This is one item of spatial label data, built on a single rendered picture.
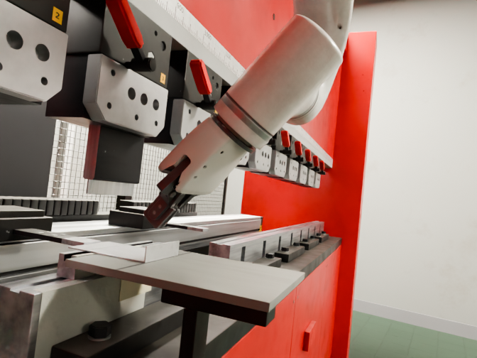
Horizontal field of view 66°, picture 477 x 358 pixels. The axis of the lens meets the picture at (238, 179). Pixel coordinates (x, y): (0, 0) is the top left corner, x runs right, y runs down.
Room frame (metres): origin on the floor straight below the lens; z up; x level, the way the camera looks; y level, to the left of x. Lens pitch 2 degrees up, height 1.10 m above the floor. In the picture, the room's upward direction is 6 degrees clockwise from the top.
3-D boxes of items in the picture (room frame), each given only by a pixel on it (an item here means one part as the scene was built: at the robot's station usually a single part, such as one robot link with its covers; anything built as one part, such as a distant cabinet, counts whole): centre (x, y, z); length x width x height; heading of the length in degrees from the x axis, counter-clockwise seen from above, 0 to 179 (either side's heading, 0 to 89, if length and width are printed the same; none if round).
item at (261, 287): (0.49, 0.05, 1.00); 0.26 x 0.18 x 0.01; 69
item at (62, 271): (0.58, 0.17, 0.98); 0.20 x 0.03 x 0.03; 159
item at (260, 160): (1.08, -0.03, 1.26); 0.15 x 0.09 x 0.17; 159
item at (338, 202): (2.73, -0.48, 1.15); 0.85 x 0.25 x 2.30; 69
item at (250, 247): (1.72, -0.28, 0.92); 1.68 x 0.06 x 0.10; 159
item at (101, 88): (0.52, 0.19, 1.26); 0.15 x 0.09 x 0.17; 159
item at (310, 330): (1.44, -0.34, 0.58); 0.15 x 0.02 x 0.07; 159
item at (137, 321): (0.56, 0.12, 0.89); 0.30 x 0.05 x 0.03; 159
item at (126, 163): (0.55, 0.18, 1.13); 0.10 x 0.02 x 0.10; 159
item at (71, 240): (0.62, 0.33, 1.01); 0.26 x 0.12 x 0.05; 69
